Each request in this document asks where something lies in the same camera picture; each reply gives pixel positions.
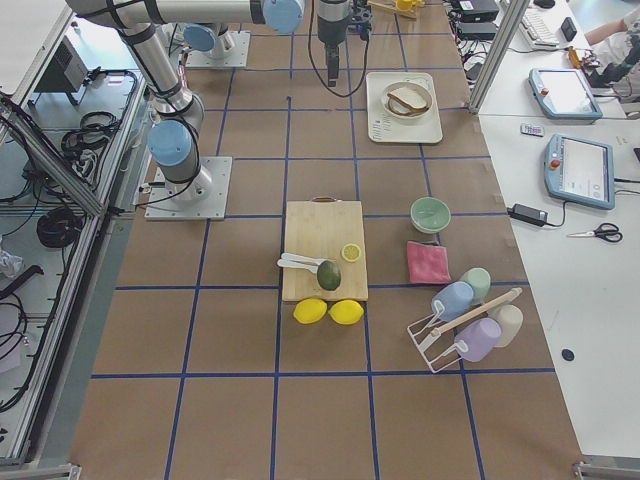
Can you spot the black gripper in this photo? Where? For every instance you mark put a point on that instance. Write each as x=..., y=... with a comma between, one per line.
x=330, y=31

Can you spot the bread slice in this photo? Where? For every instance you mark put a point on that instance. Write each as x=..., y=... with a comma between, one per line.
x=399, y=109
x=410, y=98

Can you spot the cream round plate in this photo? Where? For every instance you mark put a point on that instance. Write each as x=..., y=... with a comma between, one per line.
x=423, y=90

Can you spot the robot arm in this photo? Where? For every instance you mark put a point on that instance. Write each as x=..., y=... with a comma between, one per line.
x=212, y=39
x=174, y=141

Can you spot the bread slice under egg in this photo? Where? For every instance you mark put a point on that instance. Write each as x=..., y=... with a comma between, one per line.
x=399, y=109

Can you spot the yellow mug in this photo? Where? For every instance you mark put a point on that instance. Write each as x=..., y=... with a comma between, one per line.
x=409, y=7

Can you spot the wooden mug rack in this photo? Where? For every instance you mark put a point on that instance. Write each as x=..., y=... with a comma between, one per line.
x=389, y=7

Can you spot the cream bear tray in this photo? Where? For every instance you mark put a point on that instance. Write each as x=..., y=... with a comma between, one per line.
x=386, y=128

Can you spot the wooden cutting board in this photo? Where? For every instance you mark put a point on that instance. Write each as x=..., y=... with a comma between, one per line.
x=320, y=230

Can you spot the light green bowl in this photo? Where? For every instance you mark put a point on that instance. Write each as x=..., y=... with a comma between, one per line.
x=429, y=215

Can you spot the lemon slice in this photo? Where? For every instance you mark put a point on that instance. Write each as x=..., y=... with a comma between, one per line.
x=351, y=252

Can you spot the white plastic knife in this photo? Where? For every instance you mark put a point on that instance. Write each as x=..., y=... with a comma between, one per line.
x=283, y=263

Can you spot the small card pack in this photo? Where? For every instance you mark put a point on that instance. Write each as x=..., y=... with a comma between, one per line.
x=532, y=130

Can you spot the avocado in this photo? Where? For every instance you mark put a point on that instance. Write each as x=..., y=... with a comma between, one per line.
x=328, y=275

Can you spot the pink cloth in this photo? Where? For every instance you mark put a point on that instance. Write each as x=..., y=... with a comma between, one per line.
x=427, y=264

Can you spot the far teach pendant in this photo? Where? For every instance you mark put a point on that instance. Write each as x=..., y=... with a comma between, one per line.
x=564, y=94

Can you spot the teach pendant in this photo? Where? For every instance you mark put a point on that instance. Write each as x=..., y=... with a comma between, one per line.
x=564, y=94
x=580, y=171

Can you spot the whole lemon left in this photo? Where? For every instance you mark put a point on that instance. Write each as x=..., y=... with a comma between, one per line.
x=310, y=310

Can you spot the whole lemon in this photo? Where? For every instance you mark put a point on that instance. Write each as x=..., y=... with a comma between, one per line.
x=346, y=312
x=310, y=310

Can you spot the whole lemon right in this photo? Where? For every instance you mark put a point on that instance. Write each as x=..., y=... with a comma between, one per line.
x=346, y=312

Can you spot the small power brick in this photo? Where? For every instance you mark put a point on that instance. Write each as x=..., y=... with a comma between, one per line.
x=528, y=214

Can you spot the green cup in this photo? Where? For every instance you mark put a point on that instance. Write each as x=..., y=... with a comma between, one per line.
x=480, y=281

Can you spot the near teach pendant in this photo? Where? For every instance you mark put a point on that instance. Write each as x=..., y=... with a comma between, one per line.
x=580, y=171

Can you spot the blue cup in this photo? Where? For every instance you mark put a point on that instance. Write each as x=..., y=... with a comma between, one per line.
x=452, y=301

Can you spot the beige cup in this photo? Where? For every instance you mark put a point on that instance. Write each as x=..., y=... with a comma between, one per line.
x=510, y=318

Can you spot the purple cup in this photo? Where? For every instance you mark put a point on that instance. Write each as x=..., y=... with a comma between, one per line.
x=478, y=339

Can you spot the scissors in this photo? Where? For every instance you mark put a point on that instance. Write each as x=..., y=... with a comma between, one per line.
x=606, y=231

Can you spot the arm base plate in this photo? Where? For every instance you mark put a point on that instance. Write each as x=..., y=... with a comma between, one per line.
x=237, y=59
x=205, y=198

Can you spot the aluminium frame post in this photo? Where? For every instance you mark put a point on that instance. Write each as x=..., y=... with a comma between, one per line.
x=506, y=31

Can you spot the white wire cup rack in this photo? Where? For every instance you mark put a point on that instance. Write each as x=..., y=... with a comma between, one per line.
x=434, y=339

